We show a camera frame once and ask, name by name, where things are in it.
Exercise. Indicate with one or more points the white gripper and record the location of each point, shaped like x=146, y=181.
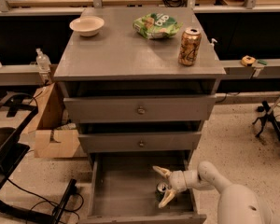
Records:
x=177, y=181

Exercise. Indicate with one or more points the green soda can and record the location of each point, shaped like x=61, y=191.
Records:
x=160, y=191

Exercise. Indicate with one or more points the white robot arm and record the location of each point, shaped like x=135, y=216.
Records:
x=237, y=203

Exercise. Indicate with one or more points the grey middle drawer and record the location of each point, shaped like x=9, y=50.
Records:
x=122, y=142

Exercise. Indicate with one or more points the grey open bottom drawer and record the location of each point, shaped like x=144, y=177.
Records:
x=123, y=190

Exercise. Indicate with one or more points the grey top drawer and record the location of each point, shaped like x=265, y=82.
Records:
x=139, y=108

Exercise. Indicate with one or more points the grey wooden drawer cabinet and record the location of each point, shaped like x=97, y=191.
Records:
x=120, y=62

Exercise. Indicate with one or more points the gold patterned soda can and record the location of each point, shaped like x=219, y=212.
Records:
x=190, y=43

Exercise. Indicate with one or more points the brown cardboard box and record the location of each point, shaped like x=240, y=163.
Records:
x=55, y=136

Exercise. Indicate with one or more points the black tripod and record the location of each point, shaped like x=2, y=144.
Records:
x=269, y=117

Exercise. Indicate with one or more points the white spray bottle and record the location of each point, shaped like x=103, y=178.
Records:
x=213, y=43

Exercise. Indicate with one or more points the green marker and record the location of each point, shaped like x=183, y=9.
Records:
x=262, y=62

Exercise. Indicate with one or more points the green chip bag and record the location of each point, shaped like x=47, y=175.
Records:
x=156, y=26

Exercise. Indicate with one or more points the black metal stand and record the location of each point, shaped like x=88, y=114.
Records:
x=11, y=154

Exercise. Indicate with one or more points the clear plastic bottle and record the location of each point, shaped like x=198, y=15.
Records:
x=42, y=60

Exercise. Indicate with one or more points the white ceramic bowl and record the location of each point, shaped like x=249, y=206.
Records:
x=87, y=26

